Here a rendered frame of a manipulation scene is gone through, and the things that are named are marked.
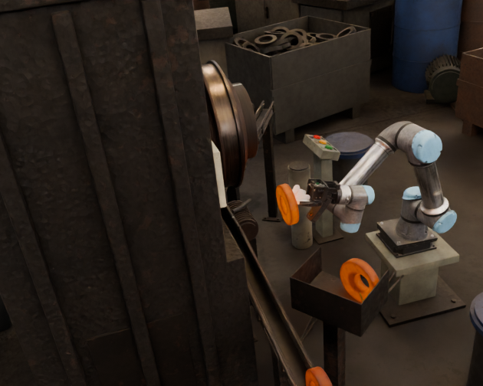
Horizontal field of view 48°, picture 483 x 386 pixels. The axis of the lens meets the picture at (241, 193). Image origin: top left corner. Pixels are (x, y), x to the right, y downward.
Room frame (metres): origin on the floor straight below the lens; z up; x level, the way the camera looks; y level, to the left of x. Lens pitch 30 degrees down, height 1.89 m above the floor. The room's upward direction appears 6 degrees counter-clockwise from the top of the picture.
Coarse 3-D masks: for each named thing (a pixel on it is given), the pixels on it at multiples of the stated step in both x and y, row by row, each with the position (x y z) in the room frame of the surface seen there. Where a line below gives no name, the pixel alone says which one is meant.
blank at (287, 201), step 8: (280, 192) 1.74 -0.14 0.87; (288, 192) 1.69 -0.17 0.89; (280, 200) 1.76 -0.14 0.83; (288, 200) 1.67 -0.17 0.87; (296, 200) 1.67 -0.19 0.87; (280, 208) 1.76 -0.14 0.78; (288, 208) 1.67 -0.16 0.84; (296, 208) 1.66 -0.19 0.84; (288, 216) 1.68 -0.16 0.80; (296, 216) 1.65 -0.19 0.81; (288, 224) 1.69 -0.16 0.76
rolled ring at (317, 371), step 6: (306, 372) 1.04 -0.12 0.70; (312, 372) 1.00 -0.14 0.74; (318, 372) 0.99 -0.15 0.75; (324, 372) 0.99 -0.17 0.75; (306, 378) 1.04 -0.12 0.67; (312, 378) 1.00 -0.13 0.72; (318, 378) 0.97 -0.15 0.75; (324, 378) 0.97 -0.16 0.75; (306, 384) 1.05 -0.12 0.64; (312, 384) 1.02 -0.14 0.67; (318, 384) 0.96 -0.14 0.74; (324, 384) 0.95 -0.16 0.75; (330, 384) 0.95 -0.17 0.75
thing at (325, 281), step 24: (312, 264) 1.53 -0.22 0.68; (312, 288) 1.37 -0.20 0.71; (336, 288) 1.49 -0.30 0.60; (384, 288) 1.39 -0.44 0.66; (312, 312) 1.38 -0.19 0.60; (336, 312) 1.32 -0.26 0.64; (360, 312) 1.26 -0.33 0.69; (336, 336) 1.40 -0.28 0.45; (360, 336) 1.26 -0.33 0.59; (336, 360) 1.40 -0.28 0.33; (336, 384) 1.40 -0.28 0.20
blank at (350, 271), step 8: (344, 264) 1.47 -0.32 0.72; (352, 264) 1.44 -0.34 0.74; (360, 264) 1.42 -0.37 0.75; (368, 264) 1.42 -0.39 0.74; (344, 272) 1.47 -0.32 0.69; (352, 272) 1.44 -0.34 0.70; (360, 272) 1.41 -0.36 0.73; (368, 272) 1.39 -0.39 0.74; (344, 280) 1.46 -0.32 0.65; (352, 280) 1.44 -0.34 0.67; (360, 280) 1.44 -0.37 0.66; (368, 280) 1.38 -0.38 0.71; (376, 280) 1.38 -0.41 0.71; (352, 288) 1.44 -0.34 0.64; (360, 288) 1.41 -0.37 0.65; (368, 288) 1.41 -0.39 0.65; (352, 296) 1.43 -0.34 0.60; (360, 296) 1.40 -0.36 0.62
